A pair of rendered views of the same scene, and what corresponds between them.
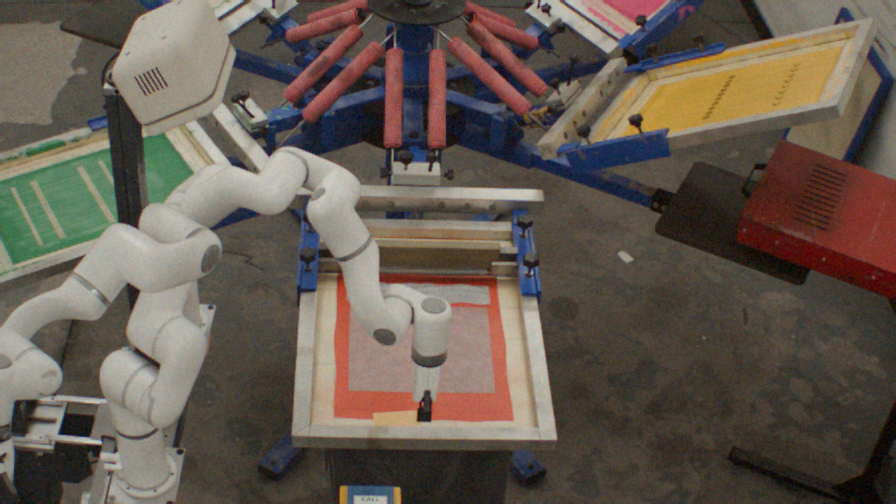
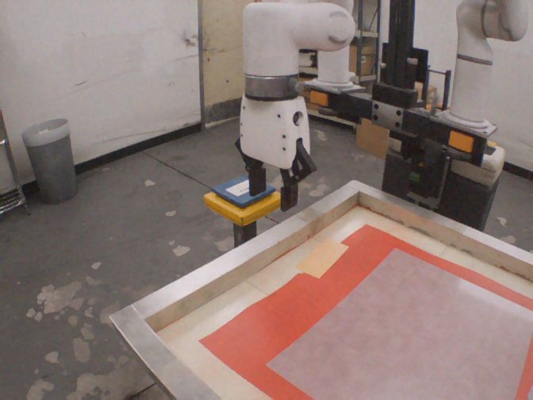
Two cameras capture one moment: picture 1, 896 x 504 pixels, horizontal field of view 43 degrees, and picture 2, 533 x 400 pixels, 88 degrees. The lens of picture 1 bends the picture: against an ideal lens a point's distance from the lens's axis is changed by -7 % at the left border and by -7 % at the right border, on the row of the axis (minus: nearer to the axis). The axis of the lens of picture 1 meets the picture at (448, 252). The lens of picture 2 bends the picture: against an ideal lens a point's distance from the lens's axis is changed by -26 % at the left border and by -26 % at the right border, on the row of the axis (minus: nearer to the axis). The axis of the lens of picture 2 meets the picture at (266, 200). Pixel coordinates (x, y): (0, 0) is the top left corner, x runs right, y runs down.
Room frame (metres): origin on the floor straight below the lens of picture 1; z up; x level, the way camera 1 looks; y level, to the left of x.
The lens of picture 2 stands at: (2.21, -0.30, 1.33)
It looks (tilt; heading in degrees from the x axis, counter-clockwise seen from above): 29 degrees down; 140
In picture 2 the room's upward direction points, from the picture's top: straight up
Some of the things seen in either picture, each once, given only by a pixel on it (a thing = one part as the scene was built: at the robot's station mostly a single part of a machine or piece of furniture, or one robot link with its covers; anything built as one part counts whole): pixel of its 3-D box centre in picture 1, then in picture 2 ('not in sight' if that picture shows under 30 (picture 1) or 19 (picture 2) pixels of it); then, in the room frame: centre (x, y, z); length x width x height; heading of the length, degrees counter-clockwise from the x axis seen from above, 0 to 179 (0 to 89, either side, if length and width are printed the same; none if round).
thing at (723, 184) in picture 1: (607, 179); not in sight; (2.98, -0.46, 0.91); 1.34 x 0.40 x 0.08; 66
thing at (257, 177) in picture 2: (424, 414); (251, 172); (1.79, 0.02, 1.09); 0.03 x 0.03 x 0.07; 5
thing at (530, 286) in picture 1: (524, 263); not in sight; (2.47, -0.20, 0.98); 0.30 x 0.05 x 0.07; 6
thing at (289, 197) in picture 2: not in sight; (295, 190); (1.88, 0.03, 1.09); 0.03 x 0.03 x 0.07; 5
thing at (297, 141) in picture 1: (229, 168); not in sight; (2.90, 0.66, 0.90); 1.24 x 0.06 x 0.06; 126
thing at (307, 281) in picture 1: (309, 258); not in sight; (2.42, 0.35, 0.98); 0.30 x 0.05 x 0.07; 6
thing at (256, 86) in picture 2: (429, 346); (275, 82); (1.84, 0.02, 1.24); 0.09 x 0.07 x 0.03; 5
